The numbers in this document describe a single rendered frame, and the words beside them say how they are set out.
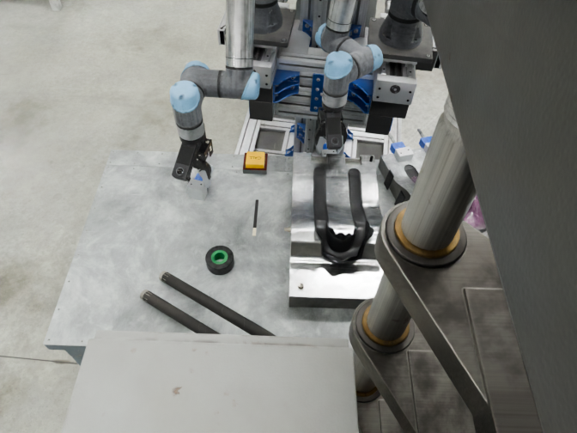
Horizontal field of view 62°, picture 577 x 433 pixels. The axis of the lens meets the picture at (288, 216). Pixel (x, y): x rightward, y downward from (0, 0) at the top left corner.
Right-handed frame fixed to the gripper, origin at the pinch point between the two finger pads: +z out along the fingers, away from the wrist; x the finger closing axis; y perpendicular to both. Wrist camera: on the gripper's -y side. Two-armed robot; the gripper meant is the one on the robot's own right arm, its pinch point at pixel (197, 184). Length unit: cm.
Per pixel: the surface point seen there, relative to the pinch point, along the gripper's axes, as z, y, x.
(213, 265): 1.0, -25.5, -15.0
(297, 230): -9.0, -14.4, -36.0
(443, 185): -81, -55, -58
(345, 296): -2, -26, -53
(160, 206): 4.5, -8.4, 9.7
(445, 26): -98, -60, -53
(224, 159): 4.6, 16.8, -2.5
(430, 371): -45, -58, -67
